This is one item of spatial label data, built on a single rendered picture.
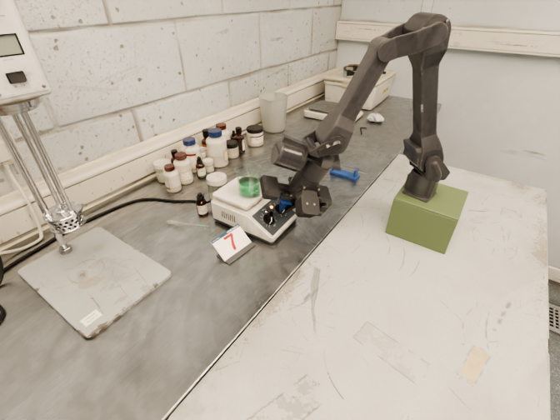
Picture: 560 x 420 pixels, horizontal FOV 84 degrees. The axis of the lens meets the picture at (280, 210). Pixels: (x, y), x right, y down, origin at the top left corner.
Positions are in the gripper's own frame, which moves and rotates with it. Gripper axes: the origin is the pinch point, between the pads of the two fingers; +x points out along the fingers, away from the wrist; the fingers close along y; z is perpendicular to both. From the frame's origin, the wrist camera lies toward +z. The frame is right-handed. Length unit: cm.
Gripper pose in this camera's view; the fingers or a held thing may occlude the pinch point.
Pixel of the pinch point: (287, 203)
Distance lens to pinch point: 80.7
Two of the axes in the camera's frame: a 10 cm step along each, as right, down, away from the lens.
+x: -4.2, 5.6, 7.2
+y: 8.9, 1.2, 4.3
